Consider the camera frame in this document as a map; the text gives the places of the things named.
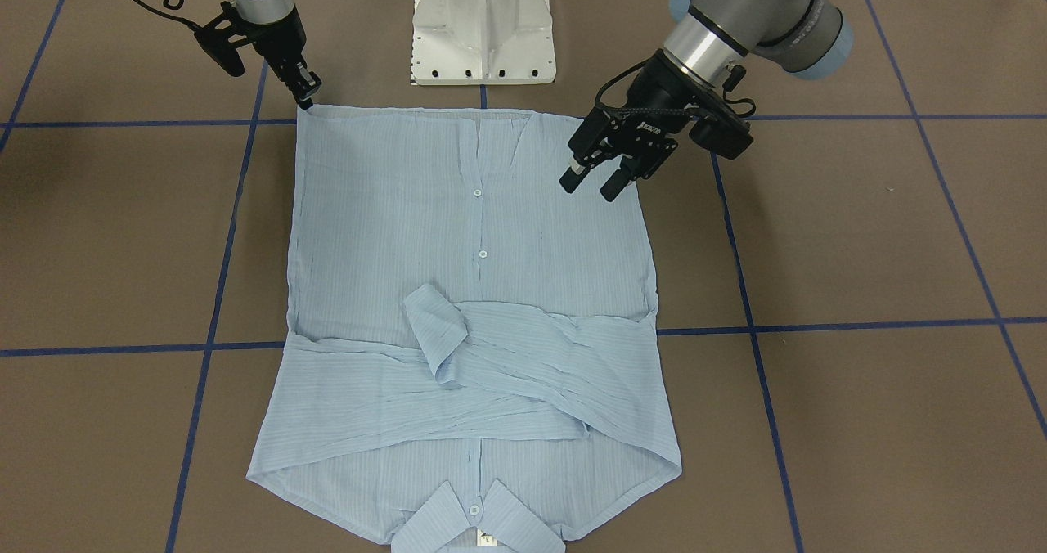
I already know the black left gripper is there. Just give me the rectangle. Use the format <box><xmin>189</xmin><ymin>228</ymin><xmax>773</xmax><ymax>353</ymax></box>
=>
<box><xmin>559</xmin><ymin>52</ymin><xmax>741</xmax><ymax>202</ymax></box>

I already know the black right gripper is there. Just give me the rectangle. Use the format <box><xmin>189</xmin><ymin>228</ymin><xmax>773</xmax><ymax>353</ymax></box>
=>
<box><xmin>239</xmin><ymin>12</ymin><xmax>321</xmax><ymax>110</ymax></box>

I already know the light blue striped shirt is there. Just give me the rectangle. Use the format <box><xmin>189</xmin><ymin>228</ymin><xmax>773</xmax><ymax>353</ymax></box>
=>
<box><xmin>246</xmin><ymin>105</ymin><xmax>683</xmax><ymax>552</ymax></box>

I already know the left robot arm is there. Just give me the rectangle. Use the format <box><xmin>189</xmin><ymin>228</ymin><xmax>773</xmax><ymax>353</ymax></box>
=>
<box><xmin>559</xmin><ymin>0</ymin><xmax>853</xmax><ymax>201</ymax></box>

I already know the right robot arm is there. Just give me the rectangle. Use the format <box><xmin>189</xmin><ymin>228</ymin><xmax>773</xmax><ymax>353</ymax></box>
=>
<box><xmin>188</xmin><ymin>0</ymin><xmax>322</xmax><ymax>110</ymax></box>

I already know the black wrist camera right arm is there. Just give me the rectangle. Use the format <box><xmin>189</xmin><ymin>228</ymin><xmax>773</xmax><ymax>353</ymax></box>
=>
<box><xmin>193</xmin><ymin>1</ymin><xmax>254</xmax><ymax>78</ymax></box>

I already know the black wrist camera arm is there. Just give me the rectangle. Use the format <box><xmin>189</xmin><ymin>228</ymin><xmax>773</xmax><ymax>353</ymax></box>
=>
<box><xmin>688</xmin><ymin>108</ymin><xmax>754</xmax><ymax>160</ymax></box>
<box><xmin>193</xmin><ymin>1</ymin><xmax>254</xmax><ymax>78</ymax></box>

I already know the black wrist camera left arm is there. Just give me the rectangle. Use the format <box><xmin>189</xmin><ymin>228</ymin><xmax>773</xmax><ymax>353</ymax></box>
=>
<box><xmin>688</xmin><ymin>108</ymin><xmax>754</xmax><ymax>160</ymax></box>

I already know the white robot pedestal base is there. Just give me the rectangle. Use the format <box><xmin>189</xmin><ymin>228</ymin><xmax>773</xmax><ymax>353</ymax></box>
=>
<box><xmin>409</xmin><ymin>0</ymin><xmax>557</xmax><ymax>86</ymax></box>

